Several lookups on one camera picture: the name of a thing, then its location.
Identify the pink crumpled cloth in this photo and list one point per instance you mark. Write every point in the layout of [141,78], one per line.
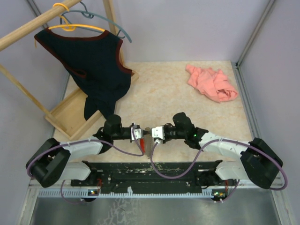
[213,84]

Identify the grey-blue clothes hanger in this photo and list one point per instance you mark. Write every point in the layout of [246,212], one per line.
[102,15]

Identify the dark navy vest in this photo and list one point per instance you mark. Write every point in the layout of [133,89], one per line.
[94,64]

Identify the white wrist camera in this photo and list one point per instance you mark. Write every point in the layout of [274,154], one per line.
[136,132]
[158,134]

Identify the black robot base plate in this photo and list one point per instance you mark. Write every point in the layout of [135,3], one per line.
[159,178]

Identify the yellow clothes hanger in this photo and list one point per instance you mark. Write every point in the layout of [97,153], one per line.
[68,27]

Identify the aluminium frame rail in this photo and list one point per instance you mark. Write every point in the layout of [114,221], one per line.
[125,194]

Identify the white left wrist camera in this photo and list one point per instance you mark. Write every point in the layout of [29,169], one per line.
[136,132]

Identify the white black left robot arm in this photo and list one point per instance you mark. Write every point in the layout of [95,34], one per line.
[53,161]

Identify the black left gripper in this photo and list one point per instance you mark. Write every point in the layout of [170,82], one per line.
[145,132]

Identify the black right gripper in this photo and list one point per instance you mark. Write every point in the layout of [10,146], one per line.
[166,139]

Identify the wooden clothes rack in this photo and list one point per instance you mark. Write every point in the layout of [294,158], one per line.
[42,79]

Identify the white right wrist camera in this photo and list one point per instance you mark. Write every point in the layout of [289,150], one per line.
[158,134]

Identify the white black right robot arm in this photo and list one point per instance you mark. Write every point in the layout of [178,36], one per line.
[254,160]

